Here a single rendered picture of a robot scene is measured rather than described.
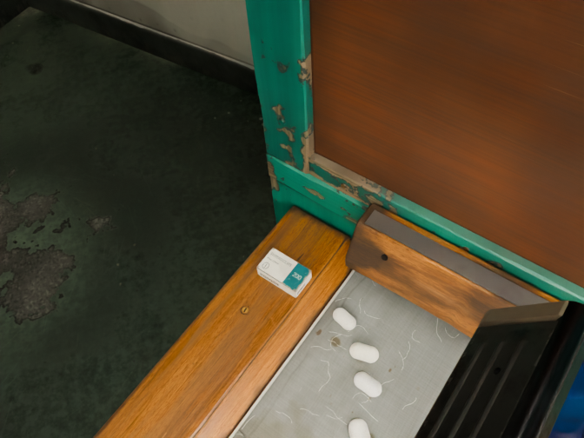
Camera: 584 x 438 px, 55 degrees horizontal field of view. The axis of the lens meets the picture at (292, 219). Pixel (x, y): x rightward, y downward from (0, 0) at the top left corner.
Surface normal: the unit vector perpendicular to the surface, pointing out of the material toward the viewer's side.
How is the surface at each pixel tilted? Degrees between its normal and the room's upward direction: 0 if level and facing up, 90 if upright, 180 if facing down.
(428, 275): 67
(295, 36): 90
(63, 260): 0
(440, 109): 90
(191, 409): 0
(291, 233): 0
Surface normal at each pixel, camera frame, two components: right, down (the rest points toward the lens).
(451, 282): -0.56, 0.42
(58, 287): -0.05, -0.56
